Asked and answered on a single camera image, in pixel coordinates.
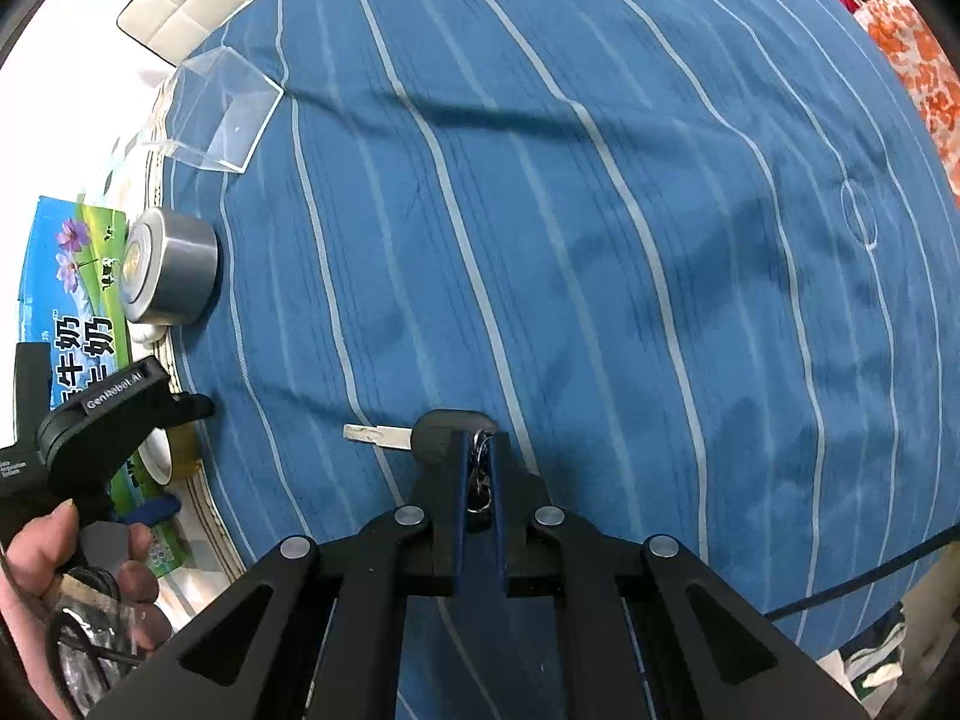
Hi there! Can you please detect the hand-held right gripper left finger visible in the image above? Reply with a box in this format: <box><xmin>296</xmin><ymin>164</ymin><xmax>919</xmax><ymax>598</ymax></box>
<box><xmin>88</xmin><ymin>431</ymin><xmax>474</xmax><ymax>720</ymax></box>

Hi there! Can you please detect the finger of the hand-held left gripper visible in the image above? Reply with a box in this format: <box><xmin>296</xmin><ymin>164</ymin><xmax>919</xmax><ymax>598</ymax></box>
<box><xmin>154</xmin><ymin>393</ymin><xmax>217</xmax><ymax>430</ymax></box>

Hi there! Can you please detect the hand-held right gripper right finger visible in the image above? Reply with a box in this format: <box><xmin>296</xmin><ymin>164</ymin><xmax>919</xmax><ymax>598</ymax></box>
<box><xmin>486</xmin><ymin>431</ymin><xmax>875</xmax><ymax>720</ymax></box>

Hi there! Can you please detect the black-headed key with ring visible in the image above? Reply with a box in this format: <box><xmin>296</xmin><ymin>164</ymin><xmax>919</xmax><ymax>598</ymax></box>
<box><xmin>343</xmin><ymin>409</ymin><xmax>497</xmax><ymax>512</ymax></box>

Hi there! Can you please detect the clear plastic box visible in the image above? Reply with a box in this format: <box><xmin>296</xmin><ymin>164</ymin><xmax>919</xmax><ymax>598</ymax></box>
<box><xmin>137</xmin><ymin>46</ymin><xmax>286</xmax><ymax>175</ymax></box>

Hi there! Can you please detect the person's left hand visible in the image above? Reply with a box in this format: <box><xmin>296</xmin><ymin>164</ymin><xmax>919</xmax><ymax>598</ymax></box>
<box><xmin>0</xmin><ymin>504</ymin><xmax>172</xmax><ymax>719</ymax></box>

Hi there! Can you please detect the brown packing tape roll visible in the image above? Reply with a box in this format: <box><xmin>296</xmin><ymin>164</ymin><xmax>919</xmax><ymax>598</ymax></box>
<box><xmin>136</xmin><ymin>424</ymin><xmax>203</xmax><ymax>487</ymax></box>

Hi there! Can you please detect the blue green milk carton box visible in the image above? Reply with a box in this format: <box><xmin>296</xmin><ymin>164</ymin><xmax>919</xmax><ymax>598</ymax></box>
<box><xmin>16</xmin><ymin>195</ymin><xmax>197</xmax><ymax>578</ymax></box>

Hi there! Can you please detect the silver round lock cylinder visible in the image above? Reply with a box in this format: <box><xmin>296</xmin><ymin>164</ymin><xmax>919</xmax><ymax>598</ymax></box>
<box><xmin>120</xmin><ymin>208</ymin><xmax>221</xmax><ymax>326</ymax></box>

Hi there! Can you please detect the blue striped bed sheet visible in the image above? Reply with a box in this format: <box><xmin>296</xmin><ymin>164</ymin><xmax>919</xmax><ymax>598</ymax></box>
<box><xmin>146</xmin><ymin>0</ymin><xmax>960</xmax><ymax>720</ymax></box>

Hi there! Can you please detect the orange floral cloth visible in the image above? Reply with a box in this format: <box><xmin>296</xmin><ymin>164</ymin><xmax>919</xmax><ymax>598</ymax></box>
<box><xmin>853</xmin><ymin>0</ymin><xmax>960</xmax><ymax>203</ymax></box>

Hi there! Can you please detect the black cable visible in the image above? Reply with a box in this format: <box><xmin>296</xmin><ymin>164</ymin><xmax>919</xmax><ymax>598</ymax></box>
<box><xmin>763</xmin><ymin>525</ymin><xmax>960</xmax><ymax>622</ymax></box>

